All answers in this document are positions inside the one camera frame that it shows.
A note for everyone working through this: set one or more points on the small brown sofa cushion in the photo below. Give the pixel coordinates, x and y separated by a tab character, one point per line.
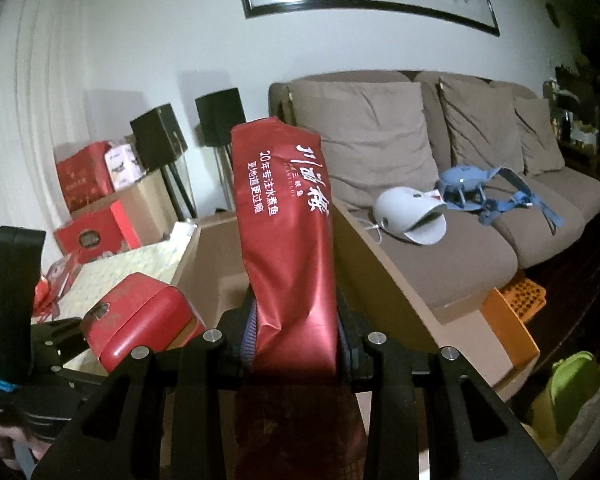
540	140

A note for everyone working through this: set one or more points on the large brown sofa cushion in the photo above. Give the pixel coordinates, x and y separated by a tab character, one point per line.
365	140

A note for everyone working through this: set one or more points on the red chocolate gift box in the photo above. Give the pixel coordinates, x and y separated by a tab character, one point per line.
95	235

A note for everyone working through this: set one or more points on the green bag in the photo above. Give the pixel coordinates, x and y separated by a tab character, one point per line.
572	390

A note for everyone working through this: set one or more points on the brown sofa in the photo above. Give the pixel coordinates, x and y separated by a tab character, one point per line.
455	270

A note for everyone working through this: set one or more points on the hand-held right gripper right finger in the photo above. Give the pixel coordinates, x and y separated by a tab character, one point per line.
345	350

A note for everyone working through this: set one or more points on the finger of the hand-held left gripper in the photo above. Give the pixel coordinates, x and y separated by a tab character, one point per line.
55	340

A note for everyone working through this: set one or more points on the red rounded case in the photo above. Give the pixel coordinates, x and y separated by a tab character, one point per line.
140	305

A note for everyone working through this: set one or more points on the person's left hand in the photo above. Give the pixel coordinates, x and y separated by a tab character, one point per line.
2	440

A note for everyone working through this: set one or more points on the orange plastic crate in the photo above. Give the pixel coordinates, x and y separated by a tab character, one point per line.
505	325

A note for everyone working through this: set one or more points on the red foil packet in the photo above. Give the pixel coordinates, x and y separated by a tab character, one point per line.
285	235

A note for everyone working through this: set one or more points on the red patterned gift box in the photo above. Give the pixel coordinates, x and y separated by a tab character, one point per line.
82	177

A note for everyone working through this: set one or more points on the yellow checked tablecloth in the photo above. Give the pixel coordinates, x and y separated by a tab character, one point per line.
130	265

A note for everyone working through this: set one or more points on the white pink tissue pack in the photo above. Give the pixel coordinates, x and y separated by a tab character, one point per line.
125	167

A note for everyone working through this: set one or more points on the red gift bag white label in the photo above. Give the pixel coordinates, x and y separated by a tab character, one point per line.
62	275

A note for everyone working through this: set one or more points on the white curtain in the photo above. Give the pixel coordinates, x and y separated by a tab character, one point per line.
10	110

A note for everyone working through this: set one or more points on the cluttered dark shelf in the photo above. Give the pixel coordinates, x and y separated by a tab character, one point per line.
585	110

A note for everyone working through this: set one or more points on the brown cardboard box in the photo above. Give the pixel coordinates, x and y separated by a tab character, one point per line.
405	280

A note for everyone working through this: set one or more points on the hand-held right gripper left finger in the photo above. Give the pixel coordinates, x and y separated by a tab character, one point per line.
249	340

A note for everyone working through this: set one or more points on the large plain brown carton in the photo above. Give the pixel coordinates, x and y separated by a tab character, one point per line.
147	210

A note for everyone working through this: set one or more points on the white rounded appliance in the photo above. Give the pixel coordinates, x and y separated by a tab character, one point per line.
405	210

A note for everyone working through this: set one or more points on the black speaker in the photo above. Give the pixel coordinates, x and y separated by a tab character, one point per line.
157	137
220	117

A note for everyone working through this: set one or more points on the black speaker stand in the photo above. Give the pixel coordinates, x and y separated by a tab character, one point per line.
177	190
225	175

